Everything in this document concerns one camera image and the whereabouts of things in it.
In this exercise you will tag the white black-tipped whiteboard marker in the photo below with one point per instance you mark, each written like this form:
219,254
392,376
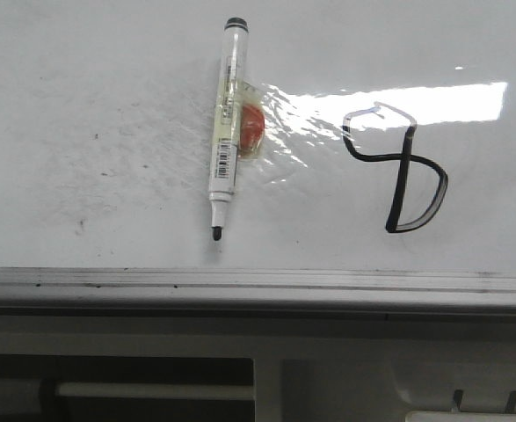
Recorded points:
227,122

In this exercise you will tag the white plastic marker tray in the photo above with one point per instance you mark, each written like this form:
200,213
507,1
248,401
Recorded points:
387,390

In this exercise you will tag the white horizontal stand bar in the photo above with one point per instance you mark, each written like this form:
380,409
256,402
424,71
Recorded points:
205,392

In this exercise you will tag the red round magnet with tape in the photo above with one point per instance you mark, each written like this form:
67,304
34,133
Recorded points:
252,127

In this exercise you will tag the white whiteboard with aluminium frame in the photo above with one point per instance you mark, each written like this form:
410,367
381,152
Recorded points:
385,182

